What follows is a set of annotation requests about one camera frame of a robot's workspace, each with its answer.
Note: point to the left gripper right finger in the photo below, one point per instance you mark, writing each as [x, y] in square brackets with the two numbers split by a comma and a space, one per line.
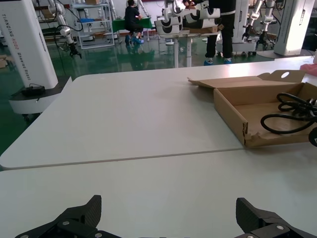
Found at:
[262, 223]

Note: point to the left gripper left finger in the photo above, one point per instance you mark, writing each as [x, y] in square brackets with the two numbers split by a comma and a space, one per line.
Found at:
[74, 220]

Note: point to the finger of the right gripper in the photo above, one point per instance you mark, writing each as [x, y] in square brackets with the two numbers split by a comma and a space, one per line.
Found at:
[313, 137]

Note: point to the white robot arm black gripper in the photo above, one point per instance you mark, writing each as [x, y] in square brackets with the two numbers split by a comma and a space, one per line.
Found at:
[65, 32]

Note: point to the cardboard box with torn corner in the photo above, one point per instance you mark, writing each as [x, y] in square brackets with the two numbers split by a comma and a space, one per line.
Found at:
[230, 106]

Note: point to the black power adapter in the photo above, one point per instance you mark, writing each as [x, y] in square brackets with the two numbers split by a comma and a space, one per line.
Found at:
[32, 90]

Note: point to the flat cardboard box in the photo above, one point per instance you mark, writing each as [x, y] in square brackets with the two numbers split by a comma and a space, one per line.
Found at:
[203, 30]

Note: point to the small cardboard floor box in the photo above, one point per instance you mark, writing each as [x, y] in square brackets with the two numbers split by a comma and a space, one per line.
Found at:
[3, 62]

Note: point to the white robot pillar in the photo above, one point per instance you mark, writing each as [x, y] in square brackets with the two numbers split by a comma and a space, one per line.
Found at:
[292, 27]

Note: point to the standing person in black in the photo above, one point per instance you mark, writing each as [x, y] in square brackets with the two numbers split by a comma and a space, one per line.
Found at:
[224, 29]

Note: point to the white height adjustable table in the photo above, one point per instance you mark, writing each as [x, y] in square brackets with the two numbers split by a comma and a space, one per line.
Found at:
[183, 47]

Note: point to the white wheeled robot column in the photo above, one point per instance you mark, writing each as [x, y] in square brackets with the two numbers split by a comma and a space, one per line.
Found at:
[27, 49]

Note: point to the white and black shell covers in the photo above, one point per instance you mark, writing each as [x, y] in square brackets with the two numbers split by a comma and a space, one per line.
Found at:
[171, 24]

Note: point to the metal storage shelf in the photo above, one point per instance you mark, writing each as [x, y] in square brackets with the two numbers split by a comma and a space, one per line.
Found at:
[94, 27]

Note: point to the green table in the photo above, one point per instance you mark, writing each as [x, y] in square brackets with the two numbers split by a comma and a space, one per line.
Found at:
[146, 23]

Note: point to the seated person in black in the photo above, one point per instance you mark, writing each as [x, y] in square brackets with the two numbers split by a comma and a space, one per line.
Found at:
[131, 19]

